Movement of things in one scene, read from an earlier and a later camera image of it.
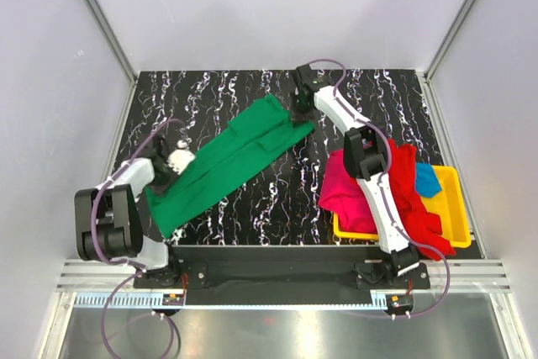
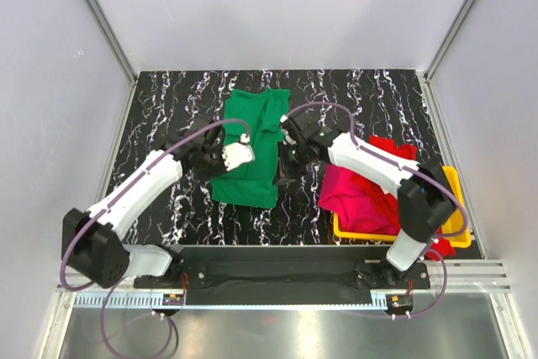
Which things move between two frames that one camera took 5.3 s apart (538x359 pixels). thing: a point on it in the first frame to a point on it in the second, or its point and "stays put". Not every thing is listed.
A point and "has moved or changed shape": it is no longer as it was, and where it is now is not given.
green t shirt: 253,125 has moved or changed shape
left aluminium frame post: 100,19 stays put
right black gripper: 299,119 to 287,174
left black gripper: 173,176 to 218,150
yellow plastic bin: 449,203 stays put
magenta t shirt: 340,192 stays put
